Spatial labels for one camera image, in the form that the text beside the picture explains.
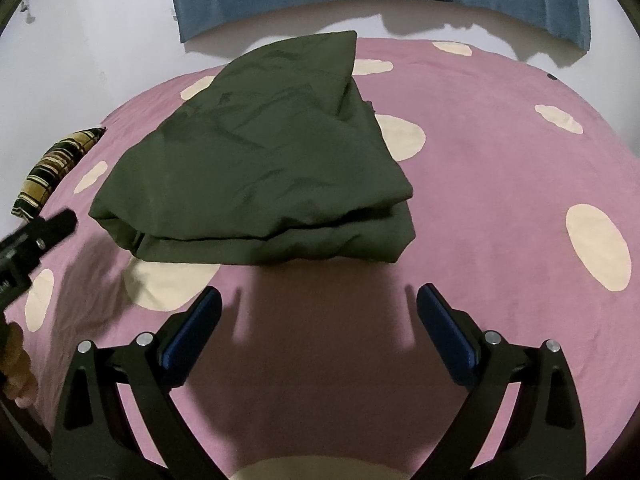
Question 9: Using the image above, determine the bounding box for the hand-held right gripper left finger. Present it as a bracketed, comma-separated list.
[50, 286, 224, 480]

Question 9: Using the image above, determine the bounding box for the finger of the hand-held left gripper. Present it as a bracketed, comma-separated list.
[29, 209, 79, 252]

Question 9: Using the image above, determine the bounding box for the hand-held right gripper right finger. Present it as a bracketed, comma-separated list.
[416, 283, 587, 480]

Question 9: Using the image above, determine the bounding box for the olive green jacket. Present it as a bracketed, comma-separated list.
[88, 30, 417, 266]

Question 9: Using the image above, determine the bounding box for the person's left hand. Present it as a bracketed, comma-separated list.
[0, 317, 39, 409]

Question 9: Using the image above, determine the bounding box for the striped yellow black pillow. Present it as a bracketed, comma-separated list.
[12, 127, 108, 221]

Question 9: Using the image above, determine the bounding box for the pink bedsheet with cream dots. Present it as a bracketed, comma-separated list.
[20, 35, 640, 480]

